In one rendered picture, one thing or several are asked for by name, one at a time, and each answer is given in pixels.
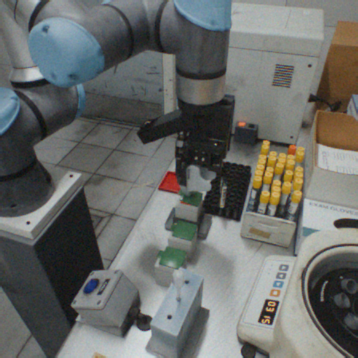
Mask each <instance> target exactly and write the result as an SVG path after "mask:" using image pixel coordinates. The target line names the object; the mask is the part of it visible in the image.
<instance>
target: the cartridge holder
mask: <svg viewBox="0 0 358 358"><path fill-rule="evenodd" d="M212 219H213V217H211V216H208V215H205V208H202V210H201V214H200V216H199V218H198V220H197V222H196V221H191V220H184V219H181V218H177V217H175V207H173V208H172V210H171V212H170V214H169V216H168V218H167V220H166V221H165V228H167V229H170V227H171V225H172V224H174V223H177V222H178V220H179V221H185V222H189V223H192V224H195V225H197V236H198V237H204V238H206V235H207V232H208V231H209V226H210V224H211V221H212Z"/></svg>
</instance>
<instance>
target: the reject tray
mask: <svg viewBox="0 0 358 358"><path fill-rule="evenodd" d="M158 189H160V190H164V191H167V192H171V193H177V194H178V193H179V191H180V189H181V188H180V186H179V185H178V183H177V179H176V174H175V172H172V171H167V173H166V174H165V176H164V177H163V179H162V181H161V183H160V184H159V186H158Z"/></svg>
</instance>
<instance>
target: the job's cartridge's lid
mask: <svg viewBox="0 0 358 358"><path fill-rule="evenodd" d="M178 195H181V198H180V201H183V202H185V203H188V204H190V205H192V206H195V207H197V206H198V205H199V204H200V202H201V197H202V195H203V193H201V192H198V191H192V194H191V196H190V197H189V196H186V195H185V193H184V192H183V191H182V189H180V191H179V193H178Z"/></svg>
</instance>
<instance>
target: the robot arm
mask: <svg viewBox="0 0 358 358"><path fill-rule="evenodd" d="M232 2H233V0H103V2H102V4H101V5H98V6H94V7H90V8H89V7H88V6H86V5H85V4H84V3H83V1H82V0H0V36H1V39H2V42H3V44H4V45H5V49H6V52H7V55H8V57H9V59H10V62H11V64H12V66H13V69H12V71H11V73H10V75H9V79H10V82H11V84H12V86H13V88H14V89H13V90H11V89H9V88H6V87H0V217H7V218H11V217H20V216H24V215H26V214H28V213H32V212H33V211H35V210H37V209H40V208H41V207H42V206H43V205H45V204H46V203H47V202H48V201H49V200H50V198H51V197H52V196H53V194H54V189H55V186H54V181H53V178H52V177H51V175H50V173H49V172H48V171H47V170H46V168H45V167H44V166H43V165H42V163H41V162H40V161H39V160H38V158H37V155H36V153H35V150H34V146H35V145H36V144H37V143H39V142H40V141H42V140H43V139H45V138H46V137H49V136H51V135H53V134H54V133H56V132H57V131H59V130H60V129H62V128H63V127H65V126H68V125H70V124H72V123H73V122H74V120H76V119H77V118H79V117H80V116H81V115H82V113H83V112H84V108H85V104H86V93H85V90H84V87H83V86H82V83H84V82H87V81H90V80H92V79H95V78H96V77H97V76H99V75H100V74H101V73H103V72H105V71H107V70H109V69H110V68H112V67H113V66H115V65H117V64H119V63H121V62H123V61H126V60H129V59H131V58H133V57H135V56H137V55H139V54H140V53H142V52H144V51H146V50H150V51H154V52H158V53H162V54H168V55H170V54H172V55H175V62H176V95H177V106H178V108H179V109H176V110H174V111H172V112H170V113H167V114H164V115H162V116H160V117H157V118H155V119H151V120H148V121H146V122H145V123H143V124H142V125H141V127H140V129H139V130H138V131H137V135H138V137H139V138H140V140H141V142H142V143H143V145H145V144H148V143H151V142H154V141H156V140H159V139H161V138H163V137H167V136H169V135H172V134H175V133H177V135H178V137H177V140H176V145H175V159H176V166H175V174H176V179H177V183H178V185H179V186H180V188H181V189H182V191H183V192H184V193H185V195H186V196H189V197H190V196H191V194H192V191H209V190H210V189H211V188H212V187H211V185H210V184H209V183H208V182H207V181H210V180H213V179H215V178H216V175H217V174H216V173H221V169H222V161H223V158H224V159H225V156H226V154H227V151H229V146H230V140H231V132H232V126H231V125H229V121H230V114H231V109H232V107H233V101H234V98H228V97H224V95H225V78H226V68H227V60H228V52H229V37H230V29H231V28H232V24H233V21H232V19H231V17H232ZM215 164H218V165H220V166H216V165H215Z"/></svg>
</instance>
